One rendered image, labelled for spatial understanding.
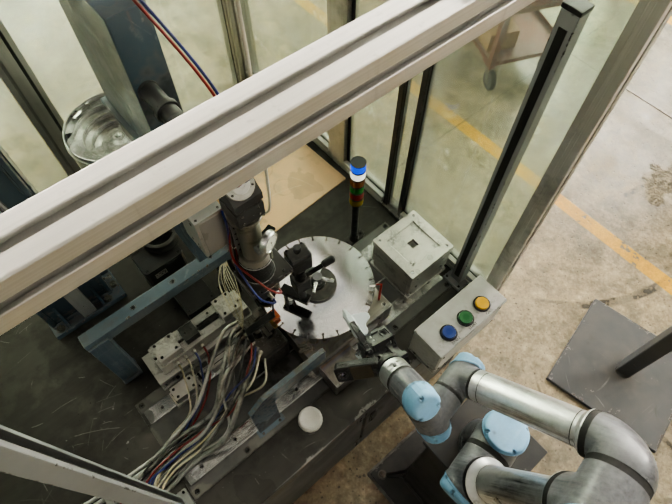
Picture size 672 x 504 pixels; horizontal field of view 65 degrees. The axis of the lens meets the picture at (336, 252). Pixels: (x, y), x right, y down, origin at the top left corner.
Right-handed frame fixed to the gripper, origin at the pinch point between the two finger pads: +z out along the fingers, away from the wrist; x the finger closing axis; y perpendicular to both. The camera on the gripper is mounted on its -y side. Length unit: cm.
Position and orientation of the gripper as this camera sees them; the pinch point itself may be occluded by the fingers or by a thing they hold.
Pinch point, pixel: (347, 332)
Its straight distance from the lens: 142.1
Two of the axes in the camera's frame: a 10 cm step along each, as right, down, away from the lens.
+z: -4.1, -3.6, 8.4
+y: 8.7, -4.2, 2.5
